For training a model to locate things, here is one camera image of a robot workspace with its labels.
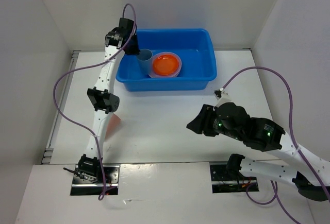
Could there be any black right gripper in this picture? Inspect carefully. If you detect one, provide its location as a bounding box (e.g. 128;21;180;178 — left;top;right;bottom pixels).
185;103;242;140

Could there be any blue cup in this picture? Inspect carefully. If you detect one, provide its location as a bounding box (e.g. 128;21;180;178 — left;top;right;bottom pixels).
136;49;153;75

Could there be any purple plate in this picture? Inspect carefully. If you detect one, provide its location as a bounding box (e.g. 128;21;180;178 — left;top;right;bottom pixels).
149;52;182;78

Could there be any orange plate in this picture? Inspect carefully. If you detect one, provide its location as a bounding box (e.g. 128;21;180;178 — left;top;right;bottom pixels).
152;53;180;76

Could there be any salmon pink cup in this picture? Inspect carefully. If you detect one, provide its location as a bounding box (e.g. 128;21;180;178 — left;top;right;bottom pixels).
105;114;121;139

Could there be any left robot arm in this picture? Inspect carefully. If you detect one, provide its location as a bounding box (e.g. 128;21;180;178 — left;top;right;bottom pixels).
78;18;140;183

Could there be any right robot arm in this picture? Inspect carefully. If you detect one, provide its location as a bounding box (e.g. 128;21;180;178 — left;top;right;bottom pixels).
186;102;329;202

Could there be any blue plastic bin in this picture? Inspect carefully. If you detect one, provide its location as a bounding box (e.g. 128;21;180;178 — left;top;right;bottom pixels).
116;28;217;92

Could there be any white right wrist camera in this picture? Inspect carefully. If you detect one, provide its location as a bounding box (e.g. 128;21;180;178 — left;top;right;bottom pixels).
214;88;232;108

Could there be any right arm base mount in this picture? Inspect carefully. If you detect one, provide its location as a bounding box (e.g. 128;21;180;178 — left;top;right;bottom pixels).
209;162;259;194

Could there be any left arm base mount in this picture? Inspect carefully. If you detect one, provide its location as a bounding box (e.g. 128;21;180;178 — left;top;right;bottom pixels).
64;164;121;196

